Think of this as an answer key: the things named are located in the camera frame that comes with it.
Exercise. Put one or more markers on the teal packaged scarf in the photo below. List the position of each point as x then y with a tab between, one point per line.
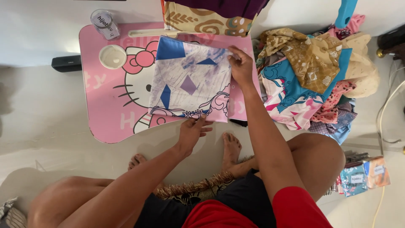
353	179

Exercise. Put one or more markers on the person's right hand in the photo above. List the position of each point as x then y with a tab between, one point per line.
241	67

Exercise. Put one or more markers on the dark furniture leg with brass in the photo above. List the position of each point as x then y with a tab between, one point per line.
391	47

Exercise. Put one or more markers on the cream plastic ruler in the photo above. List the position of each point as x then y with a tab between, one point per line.
155	32

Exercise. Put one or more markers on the striped grey white cloth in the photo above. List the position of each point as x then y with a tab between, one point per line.
12	215

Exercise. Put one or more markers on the person's left hand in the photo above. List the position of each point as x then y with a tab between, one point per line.
190	130

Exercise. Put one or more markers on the heap of colourful scarves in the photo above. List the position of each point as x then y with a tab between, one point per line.
313	79

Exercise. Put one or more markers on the clear plastic jar with label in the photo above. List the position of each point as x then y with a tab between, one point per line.
105	24

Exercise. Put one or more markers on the pink cartoon cat lap table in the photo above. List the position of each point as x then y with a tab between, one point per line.
120	88

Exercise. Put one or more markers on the white round jar lid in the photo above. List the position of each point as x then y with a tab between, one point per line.
112	57

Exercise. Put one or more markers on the fringed woven mat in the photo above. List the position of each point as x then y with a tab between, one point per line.
196	186

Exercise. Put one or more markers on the person's right fingers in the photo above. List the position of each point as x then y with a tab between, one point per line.
233	53

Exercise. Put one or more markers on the stack of folded patterned cloths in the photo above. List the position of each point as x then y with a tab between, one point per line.
212	15

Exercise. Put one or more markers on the orange packaged scarf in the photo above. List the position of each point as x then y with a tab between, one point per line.
377	172

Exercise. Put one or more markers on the white blue purple patterned scarf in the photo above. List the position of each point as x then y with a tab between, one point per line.
190	83

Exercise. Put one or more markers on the black rectangular speaker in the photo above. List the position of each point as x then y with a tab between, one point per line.
66	63

